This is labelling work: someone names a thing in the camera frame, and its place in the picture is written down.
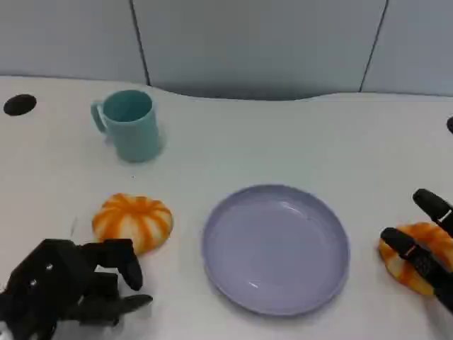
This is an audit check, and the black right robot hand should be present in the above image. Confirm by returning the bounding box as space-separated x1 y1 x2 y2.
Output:
379 188 453 314

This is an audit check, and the orange white toy bread roll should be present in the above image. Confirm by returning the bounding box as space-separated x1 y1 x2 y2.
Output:
379 222 453 296
92 193 174 255

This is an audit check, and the lilac plate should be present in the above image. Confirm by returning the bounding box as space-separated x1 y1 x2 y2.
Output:
202 183 351 317

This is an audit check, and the pale green mug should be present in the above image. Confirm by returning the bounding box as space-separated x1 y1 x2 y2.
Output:
90 89 164 164

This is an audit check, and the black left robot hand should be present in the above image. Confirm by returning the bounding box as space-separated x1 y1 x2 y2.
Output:
0 238 154 340

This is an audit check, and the grey partition panel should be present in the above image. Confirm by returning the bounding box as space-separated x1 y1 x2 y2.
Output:
0 0 453 102

